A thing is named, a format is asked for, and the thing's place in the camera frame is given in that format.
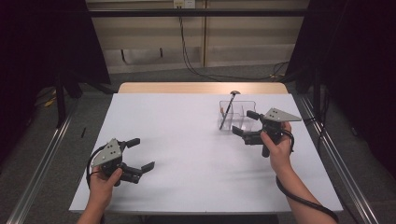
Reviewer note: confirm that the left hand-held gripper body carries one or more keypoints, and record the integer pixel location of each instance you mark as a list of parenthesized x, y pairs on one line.
[(106, 154)]

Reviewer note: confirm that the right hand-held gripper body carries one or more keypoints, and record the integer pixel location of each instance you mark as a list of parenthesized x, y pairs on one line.
[(272, 126)]

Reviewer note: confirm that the clear plastic pen holder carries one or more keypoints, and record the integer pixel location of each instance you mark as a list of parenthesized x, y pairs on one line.
[(239, 115)]

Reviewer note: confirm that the black pen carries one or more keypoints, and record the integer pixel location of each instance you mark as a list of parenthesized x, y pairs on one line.
[(227, 110)]

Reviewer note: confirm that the person's right hand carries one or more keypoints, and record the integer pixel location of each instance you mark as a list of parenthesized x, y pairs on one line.
[(280, 154)]

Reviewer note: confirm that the person's left hand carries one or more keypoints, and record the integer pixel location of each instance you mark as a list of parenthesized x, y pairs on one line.
[(101, 189)]

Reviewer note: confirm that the dark round table cap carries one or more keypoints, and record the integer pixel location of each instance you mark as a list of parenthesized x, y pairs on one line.
[(237, 92)]

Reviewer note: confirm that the small black stick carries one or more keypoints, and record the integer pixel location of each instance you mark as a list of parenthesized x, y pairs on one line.
[(83, 132)]

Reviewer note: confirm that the white table mat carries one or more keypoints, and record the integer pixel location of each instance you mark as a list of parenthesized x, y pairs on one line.
[(186, 140)]

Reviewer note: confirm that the yellow floor item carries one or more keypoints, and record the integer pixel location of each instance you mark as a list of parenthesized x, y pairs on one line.
[(49, 102)]

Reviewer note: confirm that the black curtain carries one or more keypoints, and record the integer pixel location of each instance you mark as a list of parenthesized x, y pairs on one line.
[(358, 62), (31, 46)]

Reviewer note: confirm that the aluminium floor rail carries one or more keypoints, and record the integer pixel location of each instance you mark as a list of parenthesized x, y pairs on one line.
[(39, 174), (352, 186)]

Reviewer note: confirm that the black wall bracket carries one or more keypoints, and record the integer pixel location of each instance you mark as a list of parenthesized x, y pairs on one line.
[(123, 56), (161, 52)]

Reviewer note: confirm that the white wall power outlet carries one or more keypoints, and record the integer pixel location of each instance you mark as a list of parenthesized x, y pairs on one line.
[(184, 3)]

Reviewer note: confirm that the black horizontal frame bar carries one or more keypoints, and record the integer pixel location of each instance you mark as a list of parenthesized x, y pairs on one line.
[(155, 12)]

